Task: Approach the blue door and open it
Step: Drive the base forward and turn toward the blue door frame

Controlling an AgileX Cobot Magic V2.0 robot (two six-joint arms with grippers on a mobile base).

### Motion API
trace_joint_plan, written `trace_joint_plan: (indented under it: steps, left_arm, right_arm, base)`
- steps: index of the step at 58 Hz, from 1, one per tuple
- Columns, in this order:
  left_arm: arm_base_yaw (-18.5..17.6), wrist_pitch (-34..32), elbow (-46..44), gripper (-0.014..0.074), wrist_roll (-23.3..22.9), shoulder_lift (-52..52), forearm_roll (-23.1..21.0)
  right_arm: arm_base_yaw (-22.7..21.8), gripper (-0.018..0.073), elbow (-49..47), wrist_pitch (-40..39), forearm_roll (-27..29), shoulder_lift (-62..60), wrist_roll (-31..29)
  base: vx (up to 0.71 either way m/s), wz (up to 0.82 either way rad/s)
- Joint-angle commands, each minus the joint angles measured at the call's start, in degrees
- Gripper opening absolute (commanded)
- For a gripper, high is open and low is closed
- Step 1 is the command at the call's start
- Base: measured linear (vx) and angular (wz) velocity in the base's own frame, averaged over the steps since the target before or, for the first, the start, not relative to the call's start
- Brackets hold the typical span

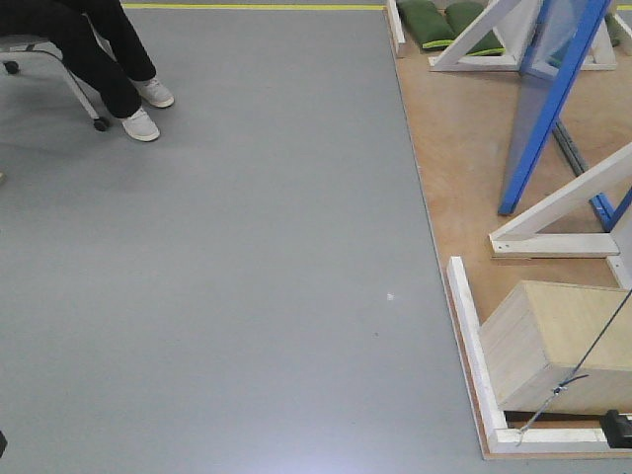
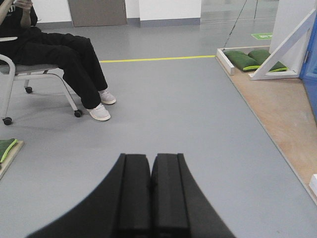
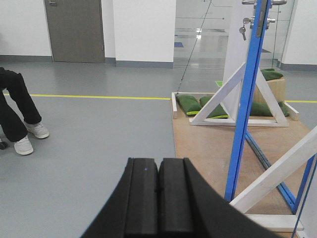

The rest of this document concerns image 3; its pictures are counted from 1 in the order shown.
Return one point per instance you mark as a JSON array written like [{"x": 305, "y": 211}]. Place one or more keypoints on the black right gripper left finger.
[{"x": 131, "y": 210}]

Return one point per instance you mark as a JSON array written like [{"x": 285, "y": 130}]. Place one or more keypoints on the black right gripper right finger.
[{"x": 190, "y": 208}]

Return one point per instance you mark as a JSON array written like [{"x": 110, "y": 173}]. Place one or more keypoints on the grey brown room door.
[{"x": 75, "y": 30}]

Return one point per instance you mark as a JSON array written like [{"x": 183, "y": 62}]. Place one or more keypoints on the blue door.
[{"x": 253, "y": 55}]

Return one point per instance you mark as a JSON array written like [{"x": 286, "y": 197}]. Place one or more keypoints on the wooden plywood platform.
[{"x": 209, "y": 149}]

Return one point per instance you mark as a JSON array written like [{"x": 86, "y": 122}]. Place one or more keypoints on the white wooden front brace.
[{"x": 284, "y": 223}]

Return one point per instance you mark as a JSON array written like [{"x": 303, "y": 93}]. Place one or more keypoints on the green sandbag far left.
[{"x": 189, "y": 105}]

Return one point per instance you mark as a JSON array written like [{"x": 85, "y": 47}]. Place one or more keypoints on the green sandbag right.
[{"x": 262, "y": 109}]

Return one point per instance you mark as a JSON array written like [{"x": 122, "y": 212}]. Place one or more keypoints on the white sneaker far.
[{"x": 38, "y": 130}]

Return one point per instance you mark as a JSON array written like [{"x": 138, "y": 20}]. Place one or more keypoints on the white sneaker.
[
  {"x": 38, "y": 130},
  {"x": 23, "y": 146}
]

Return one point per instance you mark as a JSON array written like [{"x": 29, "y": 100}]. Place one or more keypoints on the white sneaker near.
[{"x": 23, "y": 146}]

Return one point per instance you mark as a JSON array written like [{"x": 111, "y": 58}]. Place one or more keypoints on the wooden box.
[{"x": 278, "y": 88}]

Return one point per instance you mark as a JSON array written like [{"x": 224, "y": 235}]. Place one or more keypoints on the green sandbag on box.
[{"x": 271, "y": 74}]

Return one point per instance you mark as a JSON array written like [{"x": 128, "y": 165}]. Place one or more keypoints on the keys in lock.
[{"x": 242, "y": 29}]

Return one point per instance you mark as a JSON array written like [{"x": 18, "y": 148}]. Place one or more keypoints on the white wooden support frame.
[{"x": 278, "y": 118}]

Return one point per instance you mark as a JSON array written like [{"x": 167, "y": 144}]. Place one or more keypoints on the white wooden edge rail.
[{"x": 174, "y": 105}]

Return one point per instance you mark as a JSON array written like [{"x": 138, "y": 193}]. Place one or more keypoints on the white wall panel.
[{"x": 236, "y": 53}]

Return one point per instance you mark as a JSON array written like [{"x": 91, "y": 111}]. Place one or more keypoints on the silver door handle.
[{"x": 273, "y": 2}]

